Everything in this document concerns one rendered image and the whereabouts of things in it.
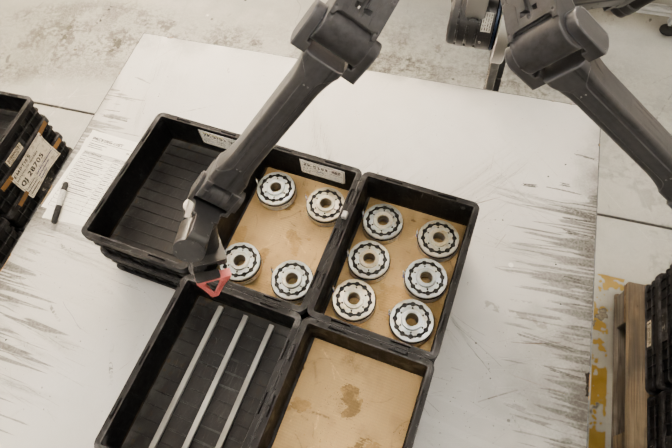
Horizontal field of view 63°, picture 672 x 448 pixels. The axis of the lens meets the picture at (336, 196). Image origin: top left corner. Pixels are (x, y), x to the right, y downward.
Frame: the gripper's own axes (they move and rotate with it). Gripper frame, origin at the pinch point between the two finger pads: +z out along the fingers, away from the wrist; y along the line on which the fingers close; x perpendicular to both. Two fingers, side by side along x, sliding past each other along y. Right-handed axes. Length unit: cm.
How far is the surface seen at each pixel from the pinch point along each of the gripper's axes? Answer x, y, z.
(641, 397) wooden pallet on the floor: -129, -33, 76
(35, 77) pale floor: 45, 221, 57
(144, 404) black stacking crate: 18.6, -4.8, 30.0
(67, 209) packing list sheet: 30, 64, 25
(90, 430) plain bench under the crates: 33, 3, 45
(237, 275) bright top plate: -8.3, 11.8, 15.1
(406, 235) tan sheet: -51, 5, 10
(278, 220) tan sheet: -22.8, 23.1, 11.2
